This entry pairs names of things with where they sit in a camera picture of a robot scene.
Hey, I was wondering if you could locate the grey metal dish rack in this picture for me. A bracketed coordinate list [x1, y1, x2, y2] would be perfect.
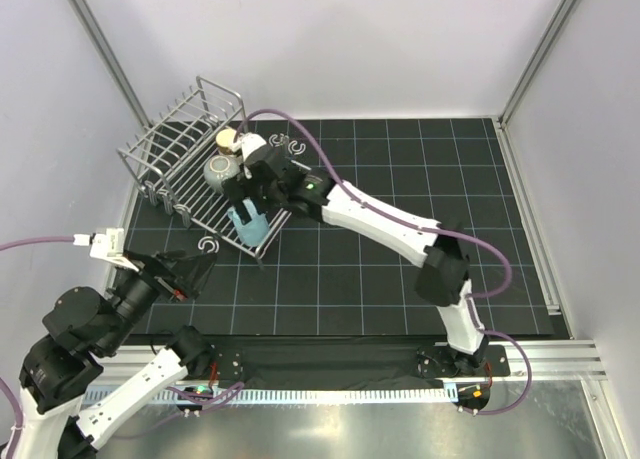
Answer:
[117, 76, 290, 262]

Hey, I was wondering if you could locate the light blue cup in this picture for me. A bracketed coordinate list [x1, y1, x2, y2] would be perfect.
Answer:
[227, 198, 269, 247]

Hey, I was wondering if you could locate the aluminium frame post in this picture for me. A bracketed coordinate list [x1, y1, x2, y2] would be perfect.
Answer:
[68, 0, 152, 127]
[498, 0, 581, 128]

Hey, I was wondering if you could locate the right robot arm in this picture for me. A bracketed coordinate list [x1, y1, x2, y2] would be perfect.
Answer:
[221, 136, 488, 375]

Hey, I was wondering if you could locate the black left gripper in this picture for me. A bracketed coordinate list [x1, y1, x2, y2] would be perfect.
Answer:
[99, 246, 219, 354]

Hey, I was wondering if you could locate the aluminium frame post right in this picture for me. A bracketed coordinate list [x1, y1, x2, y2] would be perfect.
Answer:
[498, 0, 581, 128]

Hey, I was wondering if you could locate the cream cup with cork band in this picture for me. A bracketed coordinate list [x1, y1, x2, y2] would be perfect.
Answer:
[215, 128, 241, 156]

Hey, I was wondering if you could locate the grey rack hook back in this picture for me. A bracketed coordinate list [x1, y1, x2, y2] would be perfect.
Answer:
[268, 133, 306, 158]

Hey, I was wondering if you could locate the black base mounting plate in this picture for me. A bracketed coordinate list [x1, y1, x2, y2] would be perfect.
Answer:
[207, 335, 512, 391]

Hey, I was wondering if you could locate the grey rack hook front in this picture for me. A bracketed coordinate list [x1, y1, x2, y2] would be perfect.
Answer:
[197, 236, 220, 254]

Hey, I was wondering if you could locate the grey rack hook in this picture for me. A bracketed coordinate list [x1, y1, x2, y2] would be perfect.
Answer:
[197, 236, 220, 254]
[268, 133, 306, 158]

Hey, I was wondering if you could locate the aluminium frame post left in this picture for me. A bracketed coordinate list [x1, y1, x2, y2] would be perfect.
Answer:
[68, 0, 152, 127]

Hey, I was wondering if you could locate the grey ceramic mug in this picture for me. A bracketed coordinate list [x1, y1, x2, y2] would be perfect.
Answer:
[203, 155, 240, 193]

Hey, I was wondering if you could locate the black grid mat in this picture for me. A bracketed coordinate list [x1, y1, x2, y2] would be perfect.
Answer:
[130, 118, 568, 345]

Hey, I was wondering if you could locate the white slotted cable duct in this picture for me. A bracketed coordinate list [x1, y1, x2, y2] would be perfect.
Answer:
[83, 383, 458, 406]

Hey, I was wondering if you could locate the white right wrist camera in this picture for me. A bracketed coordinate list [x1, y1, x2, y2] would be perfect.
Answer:
[231, 133, 267, 162]

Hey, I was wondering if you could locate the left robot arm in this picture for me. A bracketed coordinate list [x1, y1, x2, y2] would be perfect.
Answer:
[1, 251, 217, 458]

